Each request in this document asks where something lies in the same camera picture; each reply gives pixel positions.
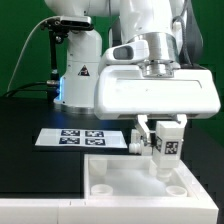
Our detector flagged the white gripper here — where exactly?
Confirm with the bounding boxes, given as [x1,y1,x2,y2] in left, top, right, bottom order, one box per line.
[94,65,221,146]

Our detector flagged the white square tabletop tray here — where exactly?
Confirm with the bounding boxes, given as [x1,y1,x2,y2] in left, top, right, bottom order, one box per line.
[84,154,192,201]

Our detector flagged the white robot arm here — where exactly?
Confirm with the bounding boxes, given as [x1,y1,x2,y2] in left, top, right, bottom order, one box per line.
[45,0,220,144]

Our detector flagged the white L-shaped corner fence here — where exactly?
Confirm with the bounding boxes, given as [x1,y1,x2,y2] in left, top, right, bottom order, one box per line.
[0,163,218,224]

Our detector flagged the white tag sheet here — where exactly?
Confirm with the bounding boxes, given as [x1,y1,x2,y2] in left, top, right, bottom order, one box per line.
[35,128,127,148]

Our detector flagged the black camera on stand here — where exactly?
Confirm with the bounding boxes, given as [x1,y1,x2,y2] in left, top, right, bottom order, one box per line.
[40,16,94,103]

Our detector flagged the white camera cable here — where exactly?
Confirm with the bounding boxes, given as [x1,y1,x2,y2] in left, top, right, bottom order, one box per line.
[6,18,51,93]

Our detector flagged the black cables at left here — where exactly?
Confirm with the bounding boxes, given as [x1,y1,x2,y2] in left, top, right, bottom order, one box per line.
[2,79,61,98]

